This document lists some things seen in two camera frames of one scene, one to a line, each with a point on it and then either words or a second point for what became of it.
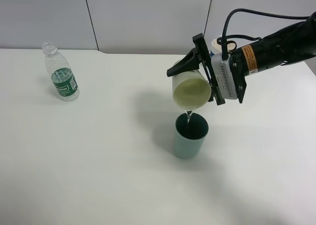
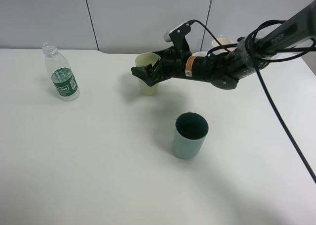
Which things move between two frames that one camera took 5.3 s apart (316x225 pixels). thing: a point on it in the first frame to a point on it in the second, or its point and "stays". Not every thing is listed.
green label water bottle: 62,72 stays
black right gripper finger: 191,62 to 148,73
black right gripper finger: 215,93 to 166,53
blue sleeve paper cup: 217,48 stays
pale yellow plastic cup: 191,90 to 143,60
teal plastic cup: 190,131 stays
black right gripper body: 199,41 to 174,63
